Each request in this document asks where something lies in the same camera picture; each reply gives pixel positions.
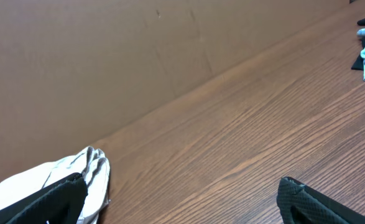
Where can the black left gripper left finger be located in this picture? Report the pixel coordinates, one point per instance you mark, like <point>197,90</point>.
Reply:
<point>60,202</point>

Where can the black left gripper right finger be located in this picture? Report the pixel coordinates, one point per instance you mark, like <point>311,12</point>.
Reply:
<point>301,204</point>

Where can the folded beige trousers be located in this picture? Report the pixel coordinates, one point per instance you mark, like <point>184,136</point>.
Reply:
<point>91,163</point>

